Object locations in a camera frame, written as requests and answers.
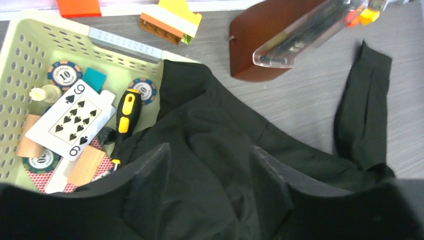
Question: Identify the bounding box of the red orange block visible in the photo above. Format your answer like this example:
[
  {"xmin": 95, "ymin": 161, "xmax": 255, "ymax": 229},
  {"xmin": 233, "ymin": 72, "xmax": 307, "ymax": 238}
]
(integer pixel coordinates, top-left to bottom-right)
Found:
[{"xmin": 55, "ymin": 0, "xmax": 102, "ymax": 18}]

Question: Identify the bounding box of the nine of spades card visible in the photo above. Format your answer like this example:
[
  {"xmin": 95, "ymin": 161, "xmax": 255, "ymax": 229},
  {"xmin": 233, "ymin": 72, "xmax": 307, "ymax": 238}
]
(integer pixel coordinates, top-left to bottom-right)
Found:
[{"xmin": 25, "ymin": 80, "xmax": 116, "ymax": 161}]

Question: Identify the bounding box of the poker chip left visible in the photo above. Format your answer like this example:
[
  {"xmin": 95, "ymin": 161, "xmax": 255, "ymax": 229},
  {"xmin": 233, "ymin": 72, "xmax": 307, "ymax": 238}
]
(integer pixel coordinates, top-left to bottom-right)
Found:
[{"xmin": 47, "ymin": 60, "xmax": 83, "ymax": 91}]

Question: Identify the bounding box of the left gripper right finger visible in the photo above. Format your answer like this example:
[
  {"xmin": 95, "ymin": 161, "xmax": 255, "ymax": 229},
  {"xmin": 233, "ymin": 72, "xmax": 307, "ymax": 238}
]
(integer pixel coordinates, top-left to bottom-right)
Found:
[{"xmin": 250, "ymin": 146, "xmax": 424, "ymax": 240}]

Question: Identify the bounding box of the yellow black screwdriver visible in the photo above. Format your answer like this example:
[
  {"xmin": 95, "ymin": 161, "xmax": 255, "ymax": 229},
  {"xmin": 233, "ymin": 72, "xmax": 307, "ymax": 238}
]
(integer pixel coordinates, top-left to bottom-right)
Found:
[{"xmin": 110, "ymin": 88, "xmax": 142, "ymax": 170}]

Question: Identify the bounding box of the brown wooden metronome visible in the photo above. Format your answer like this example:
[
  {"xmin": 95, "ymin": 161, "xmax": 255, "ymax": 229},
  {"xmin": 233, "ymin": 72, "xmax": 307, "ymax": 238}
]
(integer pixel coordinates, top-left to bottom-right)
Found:
[{"xmin": 228, "ymin": 0, "xmax": 390, "ymax": 83}]

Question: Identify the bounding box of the yellow orange block stack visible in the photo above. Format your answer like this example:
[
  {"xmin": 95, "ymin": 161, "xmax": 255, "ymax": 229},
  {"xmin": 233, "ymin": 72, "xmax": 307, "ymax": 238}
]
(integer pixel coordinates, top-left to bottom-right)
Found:
[{"xmin": 139, "ymin": 0, "xmax": 203, "ymax": 45}]

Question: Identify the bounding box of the light green plastic basket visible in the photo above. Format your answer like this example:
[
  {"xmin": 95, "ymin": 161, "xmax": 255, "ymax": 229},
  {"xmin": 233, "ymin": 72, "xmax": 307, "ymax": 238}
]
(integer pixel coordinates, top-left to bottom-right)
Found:
[{"xmin": 0, "ymin": 10, "xmax": 188, "ymax": 192}]

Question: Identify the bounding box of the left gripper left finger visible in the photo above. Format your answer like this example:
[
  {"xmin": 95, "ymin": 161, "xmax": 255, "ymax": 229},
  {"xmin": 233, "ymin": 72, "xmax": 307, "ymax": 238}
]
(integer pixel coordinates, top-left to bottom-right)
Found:
[{"xmin": 0, "ymin": 143, "xmax": 170, "ymax": 240}]

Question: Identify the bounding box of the poker chip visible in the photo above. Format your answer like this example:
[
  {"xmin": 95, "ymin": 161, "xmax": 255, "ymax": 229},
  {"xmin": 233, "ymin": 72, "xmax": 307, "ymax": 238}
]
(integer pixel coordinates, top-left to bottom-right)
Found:
[
  {"xmin": 47, "ymin": 60, "xmax": 83, "ymax": 91},
  {"xmin": 128, "ymin": 78, "xmax": 157, "ymax": 105}
]

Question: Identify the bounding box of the yellow curved block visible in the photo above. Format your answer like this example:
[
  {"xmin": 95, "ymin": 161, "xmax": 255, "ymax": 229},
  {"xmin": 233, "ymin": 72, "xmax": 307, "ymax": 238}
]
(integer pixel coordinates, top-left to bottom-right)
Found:
[{"xmin": 343, "ymin": 8, "xmax": 381, "ymax": 27}]

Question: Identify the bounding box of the poker chip right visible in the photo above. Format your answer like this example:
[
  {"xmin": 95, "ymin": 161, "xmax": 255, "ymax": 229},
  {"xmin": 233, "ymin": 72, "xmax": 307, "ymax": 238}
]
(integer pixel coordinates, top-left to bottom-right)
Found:
[{"xmin": 128, "ymin": 78, "xmax": 157, "ymax": 105}]

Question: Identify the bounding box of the black garment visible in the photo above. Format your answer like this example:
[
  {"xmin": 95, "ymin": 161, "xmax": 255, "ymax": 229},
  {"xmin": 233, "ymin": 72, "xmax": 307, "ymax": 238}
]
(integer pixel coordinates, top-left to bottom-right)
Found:
[{"xmin": 63, "ymin": 43, "xmax": 395, "ymax": 240}]

